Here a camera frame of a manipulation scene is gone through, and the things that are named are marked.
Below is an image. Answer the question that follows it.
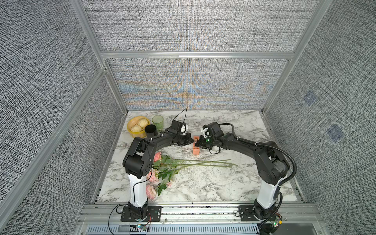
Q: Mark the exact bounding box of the wrist white camera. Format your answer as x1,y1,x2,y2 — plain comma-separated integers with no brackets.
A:
180,123,187,135
200,127,210,138

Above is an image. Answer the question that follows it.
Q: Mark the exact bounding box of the black mug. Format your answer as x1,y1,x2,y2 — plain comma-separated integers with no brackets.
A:
145,124,158,138

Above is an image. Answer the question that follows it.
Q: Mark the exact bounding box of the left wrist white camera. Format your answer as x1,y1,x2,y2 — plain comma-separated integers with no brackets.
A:
180,123,187,135

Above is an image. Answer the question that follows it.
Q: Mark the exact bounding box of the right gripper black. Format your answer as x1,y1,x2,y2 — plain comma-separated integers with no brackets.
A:
192,135,216,149

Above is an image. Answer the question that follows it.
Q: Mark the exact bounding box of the orange tape dispenser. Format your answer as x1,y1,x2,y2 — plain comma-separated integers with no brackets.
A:
193,136,200,156

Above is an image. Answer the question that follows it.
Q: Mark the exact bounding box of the aluminium front rail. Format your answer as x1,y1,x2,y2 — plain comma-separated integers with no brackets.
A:
78,201,324,225

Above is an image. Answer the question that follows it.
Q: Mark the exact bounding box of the green glass cup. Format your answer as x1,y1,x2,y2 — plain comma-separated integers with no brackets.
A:
152,115,164,131

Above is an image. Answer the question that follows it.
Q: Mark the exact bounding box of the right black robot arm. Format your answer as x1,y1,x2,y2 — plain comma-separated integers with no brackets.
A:
195,122,297,222

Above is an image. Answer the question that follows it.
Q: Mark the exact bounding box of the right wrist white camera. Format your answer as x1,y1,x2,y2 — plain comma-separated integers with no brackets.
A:
200,127,210,138

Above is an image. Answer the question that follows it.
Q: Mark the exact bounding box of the pink flower bouquet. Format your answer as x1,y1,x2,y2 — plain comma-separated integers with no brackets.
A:
146,152,235,201

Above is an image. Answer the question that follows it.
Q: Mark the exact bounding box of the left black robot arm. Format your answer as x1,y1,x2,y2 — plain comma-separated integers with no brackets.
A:
122,120,194,214

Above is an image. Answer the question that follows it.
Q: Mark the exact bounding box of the yellow bowl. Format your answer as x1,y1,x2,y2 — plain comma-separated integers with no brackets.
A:
127,116,150,138

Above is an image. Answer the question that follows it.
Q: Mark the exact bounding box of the steamed bun in bowl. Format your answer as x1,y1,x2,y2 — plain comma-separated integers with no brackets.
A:
130,125,143,133

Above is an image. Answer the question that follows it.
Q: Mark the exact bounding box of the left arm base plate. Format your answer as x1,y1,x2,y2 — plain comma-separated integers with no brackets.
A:
120,205,162,222

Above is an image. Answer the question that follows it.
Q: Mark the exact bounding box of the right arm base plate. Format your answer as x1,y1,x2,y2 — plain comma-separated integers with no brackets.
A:
238,205,277,222

